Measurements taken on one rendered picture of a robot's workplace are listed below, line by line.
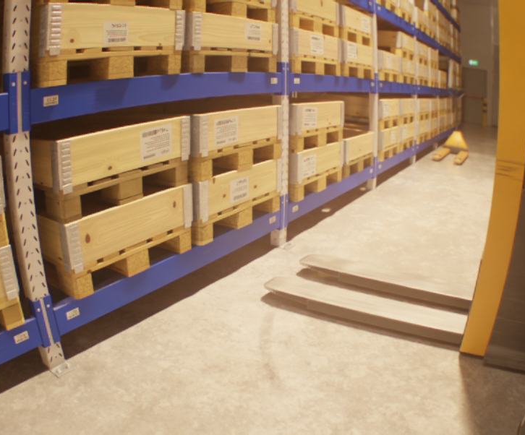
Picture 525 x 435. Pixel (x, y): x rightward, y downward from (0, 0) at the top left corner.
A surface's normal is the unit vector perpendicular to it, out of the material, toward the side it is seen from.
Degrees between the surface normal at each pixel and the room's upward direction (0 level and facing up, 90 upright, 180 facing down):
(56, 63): 90
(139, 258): 90
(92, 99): 90
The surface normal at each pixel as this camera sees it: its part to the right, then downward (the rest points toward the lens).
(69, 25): 0.84, 0.17
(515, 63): -0.56, 0.24
